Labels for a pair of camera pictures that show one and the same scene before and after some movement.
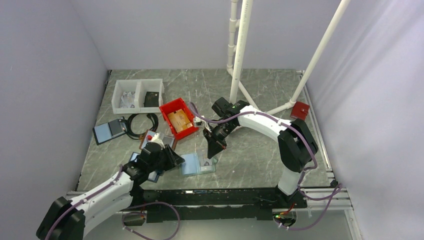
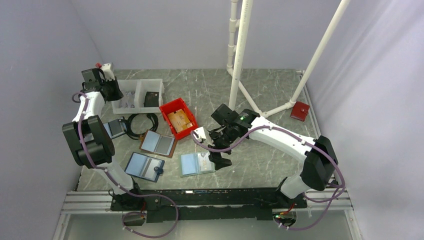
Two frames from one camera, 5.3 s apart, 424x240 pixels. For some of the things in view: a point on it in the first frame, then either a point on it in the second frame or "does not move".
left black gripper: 173,159 to 118,94
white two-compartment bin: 138,96 does not move
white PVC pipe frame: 236,70 does not move
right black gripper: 215,144 to 219,162
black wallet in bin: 151,99 does not move
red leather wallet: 300,110 does not move
